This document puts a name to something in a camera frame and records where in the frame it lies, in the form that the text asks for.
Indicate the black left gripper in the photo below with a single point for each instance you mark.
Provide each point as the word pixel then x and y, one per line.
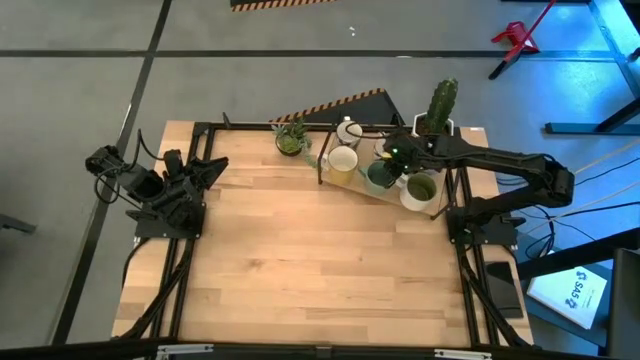
pixel 182 177

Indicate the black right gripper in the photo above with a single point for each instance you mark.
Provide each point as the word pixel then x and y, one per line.
pixel 407 152

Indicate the white mug with blue leaves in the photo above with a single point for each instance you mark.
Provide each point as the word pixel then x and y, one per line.
pixel 380 147
pixel 348 132

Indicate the white mug with green inside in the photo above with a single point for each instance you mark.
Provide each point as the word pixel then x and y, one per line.
pixel 420 192

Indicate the light green mug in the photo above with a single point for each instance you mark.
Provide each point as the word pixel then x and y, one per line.
pixel 376 181

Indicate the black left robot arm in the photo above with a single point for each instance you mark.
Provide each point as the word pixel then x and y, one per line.
pixel 147 185

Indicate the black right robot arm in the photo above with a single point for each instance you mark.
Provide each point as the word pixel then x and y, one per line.
pixel 500 160

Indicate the tall cactus in white pot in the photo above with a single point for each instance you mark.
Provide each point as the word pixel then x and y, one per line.
pixel 442 102

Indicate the black ramp with hazard stripes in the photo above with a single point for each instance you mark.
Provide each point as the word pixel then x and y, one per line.
pixel 365 107

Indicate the small succulent in pot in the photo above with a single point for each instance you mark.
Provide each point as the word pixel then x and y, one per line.
pixel 291 140

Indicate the red and black broom stick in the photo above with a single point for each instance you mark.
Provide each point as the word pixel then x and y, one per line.
pixel 510 59

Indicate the red dustpan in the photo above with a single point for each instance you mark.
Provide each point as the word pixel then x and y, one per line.
pixel 515 37

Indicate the black smartphone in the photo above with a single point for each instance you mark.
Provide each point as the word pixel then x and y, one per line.
pixel 502 290

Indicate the black mat with hazard stripes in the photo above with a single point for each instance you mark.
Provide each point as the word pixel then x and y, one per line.
pixel 275 4

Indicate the white box with blue print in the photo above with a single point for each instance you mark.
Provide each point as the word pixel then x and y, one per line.
pixel 565 295

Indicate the black rig bar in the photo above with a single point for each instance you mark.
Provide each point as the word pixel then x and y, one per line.
pixel 75 350

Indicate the black computer monitor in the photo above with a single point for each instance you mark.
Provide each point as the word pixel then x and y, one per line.
pixel 625 305

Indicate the black aluminium table frame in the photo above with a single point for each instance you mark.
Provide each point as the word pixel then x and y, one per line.
pixel 250 126

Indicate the silver metal bracket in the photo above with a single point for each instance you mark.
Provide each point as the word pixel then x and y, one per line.
pixel 185 350
pixel 462 354

